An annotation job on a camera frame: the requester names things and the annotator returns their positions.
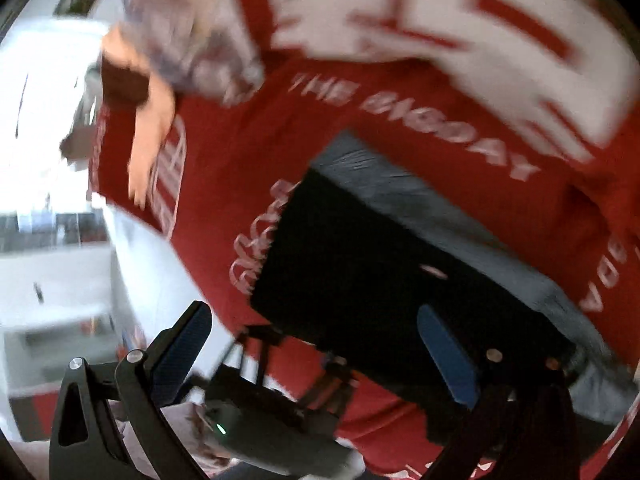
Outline peach cloth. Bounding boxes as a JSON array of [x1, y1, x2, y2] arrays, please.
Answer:
[[100, 25, 178, 206]]

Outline floral printed cloth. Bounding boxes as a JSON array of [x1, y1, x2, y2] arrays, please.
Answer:
[[107, 0, 266, 106]]

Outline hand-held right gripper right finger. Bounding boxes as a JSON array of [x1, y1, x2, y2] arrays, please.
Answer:
[[417, 305, 581, 480]]

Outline brown cloth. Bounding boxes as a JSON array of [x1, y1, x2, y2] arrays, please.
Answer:
[[100, 55, 153, 108]]

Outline red printed blanket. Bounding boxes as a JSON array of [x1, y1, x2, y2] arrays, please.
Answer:
[[87, 0, 640, 480]]

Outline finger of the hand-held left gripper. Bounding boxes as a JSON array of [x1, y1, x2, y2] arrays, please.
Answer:
[[227, 325, 286, 376], [300, 355, 361, 416]]

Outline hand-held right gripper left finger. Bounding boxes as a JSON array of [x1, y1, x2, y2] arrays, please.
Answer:
[[48, 301, 213, 480]]

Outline black pants with grey trim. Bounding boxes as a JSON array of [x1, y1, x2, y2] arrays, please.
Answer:
[[250, 132, 636, 441]]

